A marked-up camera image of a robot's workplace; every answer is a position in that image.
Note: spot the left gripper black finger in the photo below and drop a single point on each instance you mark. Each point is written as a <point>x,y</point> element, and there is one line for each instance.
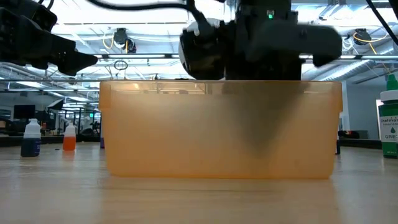
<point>76,62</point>

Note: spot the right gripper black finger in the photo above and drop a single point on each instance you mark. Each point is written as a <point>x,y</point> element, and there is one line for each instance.
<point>252,109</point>
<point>275,109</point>

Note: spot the small orange food coloring bottle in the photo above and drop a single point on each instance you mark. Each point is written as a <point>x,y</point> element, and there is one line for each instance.
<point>69,143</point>

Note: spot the orange translucent plastic bin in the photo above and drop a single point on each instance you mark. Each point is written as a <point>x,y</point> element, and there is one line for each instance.
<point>171,140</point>

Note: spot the small blue food coloring bottle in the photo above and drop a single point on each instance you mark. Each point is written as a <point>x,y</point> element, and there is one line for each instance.
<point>31,147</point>

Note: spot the green Chefmaster food coloring bottle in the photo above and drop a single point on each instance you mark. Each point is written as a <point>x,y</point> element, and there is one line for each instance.
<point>388,124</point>

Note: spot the black computer monitor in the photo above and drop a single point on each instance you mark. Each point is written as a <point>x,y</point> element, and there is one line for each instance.
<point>24,112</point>

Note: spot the black and red bag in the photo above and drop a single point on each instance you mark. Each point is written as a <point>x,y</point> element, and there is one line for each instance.
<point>351,134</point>

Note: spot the thin grey horizontal frame bar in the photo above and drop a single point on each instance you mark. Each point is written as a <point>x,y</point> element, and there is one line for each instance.
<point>93,80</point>

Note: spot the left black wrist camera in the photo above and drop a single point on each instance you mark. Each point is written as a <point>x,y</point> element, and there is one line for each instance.
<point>43,14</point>

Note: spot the horizontal frame bar with lights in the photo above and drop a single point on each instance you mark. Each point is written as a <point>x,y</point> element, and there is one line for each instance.
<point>149,56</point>

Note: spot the silver ceiling air duct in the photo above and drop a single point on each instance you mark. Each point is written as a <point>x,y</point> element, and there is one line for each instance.
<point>351,70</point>

